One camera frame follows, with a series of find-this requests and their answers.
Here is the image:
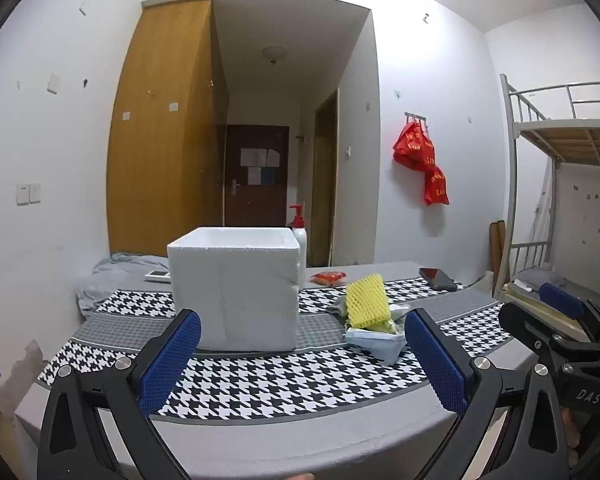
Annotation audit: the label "yellow foam net sleeve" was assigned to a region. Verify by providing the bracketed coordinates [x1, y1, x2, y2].
[345, 273, 393, 328]

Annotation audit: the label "person's right hand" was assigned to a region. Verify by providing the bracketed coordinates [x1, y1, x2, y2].
[561, 407, 581, 466]

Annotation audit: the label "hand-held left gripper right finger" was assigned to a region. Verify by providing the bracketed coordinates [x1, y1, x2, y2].
[404, 308, 586, 480]

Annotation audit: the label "crumpled grey-blue sheet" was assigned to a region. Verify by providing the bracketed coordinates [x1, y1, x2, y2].
[77, 252, 173, 311]

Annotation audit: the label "black smartphone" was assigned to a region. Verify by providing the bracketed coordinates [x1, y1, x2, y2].
[419, 267, 459, 292]

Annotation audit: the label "leaning wooden boards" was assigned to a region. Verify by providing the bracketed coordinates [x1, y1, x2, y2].
[489, 221, 507, 291]

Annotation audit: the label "grey cloth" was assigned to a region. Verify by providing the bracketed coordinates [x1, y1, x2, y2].
[327, 294, 352, 318]

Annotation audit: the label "dark brown entrance door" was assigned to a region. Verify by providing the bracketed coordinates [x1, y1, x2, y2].
[224, 125, 290, 228]

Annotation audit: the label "wooden wardrobe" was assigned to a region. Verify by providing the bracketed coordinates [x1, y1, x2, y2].
[106, 0, 230, 257]

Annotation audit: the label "white hanging cloth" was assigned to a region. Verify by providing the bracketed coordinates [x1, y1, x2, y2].
[530, 157, 556, 266]

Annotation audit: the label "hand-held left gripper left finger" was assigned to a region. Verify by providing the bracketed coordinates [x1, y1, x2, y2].
[37, 308, 202, 480]

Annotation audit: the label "red shopping bag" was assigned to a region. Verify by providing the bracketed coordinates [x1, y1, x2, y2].
[422, 165, 450, 207]
[392, 121, 437, 171]

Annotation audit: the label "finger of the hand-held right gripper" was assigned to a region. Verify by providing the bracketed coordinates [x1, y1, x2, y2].
[498, 302, 600, 367]
[539, 282, 600, 343]

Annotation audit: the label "wooden side door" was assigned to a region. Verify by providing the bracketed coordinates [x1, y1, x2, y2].
[312, 89, 340, 267]

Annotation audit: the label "metal bunk bed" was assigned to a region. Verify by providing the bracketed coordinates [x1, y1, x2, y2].
[500, 74, 600, 301]

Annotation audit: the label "cluttered beige desk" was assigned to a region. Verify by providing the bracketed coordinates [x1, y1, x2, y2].
[502, 265, 588, 343]

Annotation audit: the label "red snack packet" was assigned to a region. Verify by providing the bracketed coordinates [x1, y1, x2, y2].
[310, 270, 347, 287]

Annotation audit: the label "white foam box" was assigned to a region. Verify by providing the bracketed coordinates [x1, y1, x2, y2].
[167, 227, 301, 352]

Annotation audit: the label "white lotion pump bottle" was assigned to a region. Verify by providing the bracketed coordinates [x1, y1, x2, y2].
[288, 204, 308, 283]

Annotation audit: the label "white paper towel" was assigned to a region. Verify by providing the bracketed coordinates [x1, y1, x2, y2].
[344, 327, 408, 366]

